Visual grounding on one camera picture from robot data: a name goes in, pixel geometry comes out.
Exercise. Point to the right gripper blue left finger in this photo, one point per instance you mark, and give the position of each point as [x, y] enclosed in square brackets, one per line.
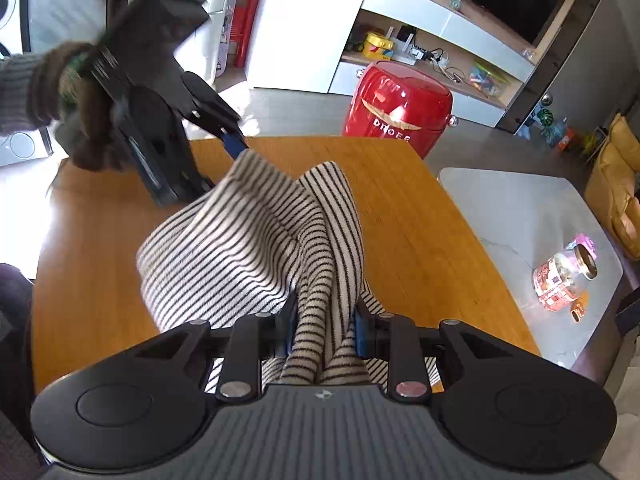
[251, 340]

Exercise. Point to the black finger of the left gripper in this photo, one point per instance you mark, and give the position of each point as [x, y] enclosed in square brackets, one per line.
[208, 110]

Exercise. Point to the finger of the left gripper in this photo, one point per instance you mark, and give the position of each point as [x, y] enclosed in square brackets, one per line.
[233, 141]

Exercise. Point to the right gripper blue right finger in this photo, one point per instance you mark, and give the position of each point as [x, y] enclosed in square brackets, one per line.
[394, 339]

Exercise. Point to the beige striped sweater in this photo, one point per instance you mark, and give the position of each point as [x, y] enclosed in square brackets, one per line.
[248, 245]

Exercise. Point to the gloved left hand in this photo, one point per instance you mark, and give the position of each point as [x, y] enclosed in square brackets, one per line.
[58, 92]

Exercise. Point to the red barrel stool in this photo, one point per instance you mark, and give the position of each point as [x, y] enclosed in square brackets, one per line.
[396, 101]

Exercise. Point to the white marble coffee table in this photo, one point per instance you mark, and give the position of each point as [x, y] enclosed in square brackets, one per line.
[522, 220]

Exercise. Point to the glass jar with gold lid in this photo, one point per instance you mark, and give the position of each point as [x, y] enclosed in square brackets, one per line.
[559, 281]

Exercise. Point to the small orange bottle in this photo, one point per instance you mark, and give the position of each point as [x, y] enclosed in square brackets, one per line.
[579, 307]

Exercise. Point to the white TV shelf unit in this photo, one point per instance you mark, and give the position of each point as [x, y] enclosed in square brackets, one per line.
[484, 65]

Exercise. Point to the blue water bottle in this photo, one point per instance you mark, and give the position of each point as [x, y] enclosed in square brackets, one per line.
[553, 134]

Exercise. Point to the yellow lounge armchair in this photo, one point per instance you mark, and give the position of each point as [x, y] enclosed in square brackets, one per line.
[612, 191]

